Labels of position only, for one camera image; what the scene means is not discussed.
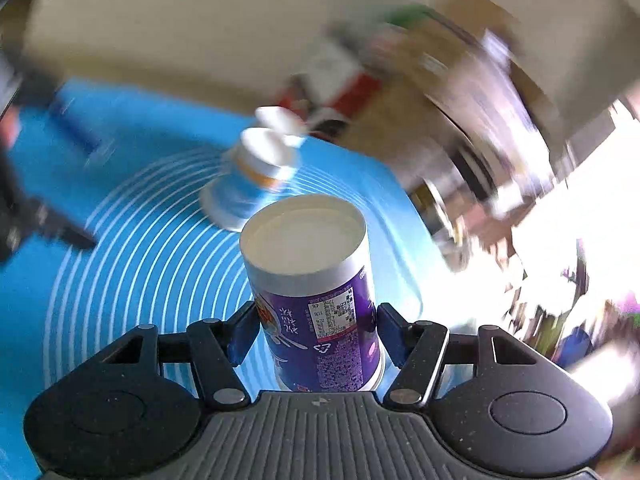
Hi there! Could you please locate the purple and white cup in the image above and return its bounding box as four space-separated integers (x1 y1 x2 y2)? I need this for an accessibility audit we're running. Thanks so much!
239 195 387 394

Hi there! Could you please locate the brown cardboard box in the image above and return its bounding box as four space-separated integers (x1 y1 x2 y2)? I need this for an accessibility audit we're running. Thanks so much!
400 0 563 196

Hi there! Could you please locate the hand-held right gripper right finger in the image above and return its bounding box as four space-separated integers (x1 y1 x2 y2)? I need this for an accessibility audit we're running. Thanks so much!
376 302 547 407

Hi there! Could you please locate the red and white box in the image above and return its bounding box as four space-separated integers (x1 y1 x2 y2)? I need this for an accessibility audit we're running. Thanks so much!
276 40 382 137

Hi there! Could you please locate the small white cup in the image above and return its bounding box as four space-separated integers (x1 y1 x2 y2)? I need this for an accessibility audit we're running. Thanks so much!
254 105 307 149

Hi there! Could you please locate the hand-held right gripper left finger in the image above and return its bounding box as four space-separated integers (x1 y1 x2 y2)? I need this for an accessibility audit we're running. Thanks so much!
93 301 262 409

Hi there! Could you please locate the blue mat with white rings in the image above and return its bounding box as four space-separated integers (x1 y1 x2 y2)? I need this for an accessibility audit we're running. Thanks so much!
0 79 427 480

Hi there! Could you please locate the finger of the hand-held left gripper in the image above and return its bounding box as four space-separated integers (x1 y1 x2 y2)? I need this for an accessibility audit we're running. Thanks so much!
0 152 97 263

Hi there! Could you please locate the blue and white cup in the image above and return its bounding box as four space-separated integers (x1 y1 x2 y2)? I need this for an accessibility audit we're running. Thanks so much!
199 127 301 234

